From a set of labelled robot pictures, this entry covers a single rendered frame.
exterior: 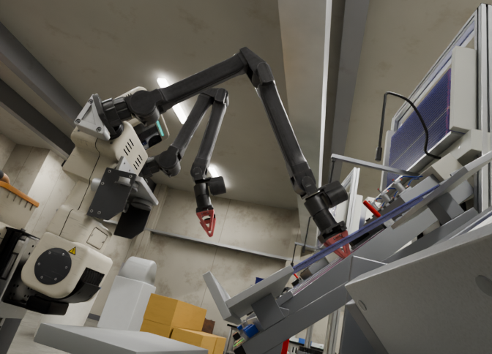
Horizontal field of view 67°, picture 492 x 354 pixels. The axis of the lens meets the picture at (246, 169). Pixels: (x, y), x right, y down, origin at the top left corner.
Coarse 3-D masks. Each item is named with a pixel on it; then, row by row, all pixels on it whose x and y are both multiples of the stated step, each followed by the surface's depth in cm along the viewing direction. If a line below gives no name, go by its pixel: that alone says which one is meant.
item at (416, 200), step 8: (424, 192) 70; (416, 200) 70; (400, 208) 69; (408, 208) 70; (384, 216) 69; (392, 216) 69; (368, 224) 68; (376, 224) 68; (360, 232) 68; (344, 240) 67; (352, 240) 68; (328, 248) 67; (336, 248) 67; (312, 256) 66; (320, 256) 66; (304, 264) 66; (296, 272) 66
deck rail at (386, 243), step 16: (464, 192) 106; (416, 224) 102; (432, 224) 102; (384, 240) 100; (400, 240) 100; (368, 256) 98; (384, 256) 98; (336, 272) 96; (304, 288) 94; (320, 288) 94; (288, 304) 92; (304, 304) 93
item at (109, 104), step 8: (96, 96) 110; (96, 104) 109; (104, 104) 111; (112, 104) 111; (120, 104) 112; (104, 112) 110; (112, 112) 111; (120, 112) 112; (128, 112) 113; (104, 120) 110; (112, 120) 112; (120, 120) 113; (112, 128) 115
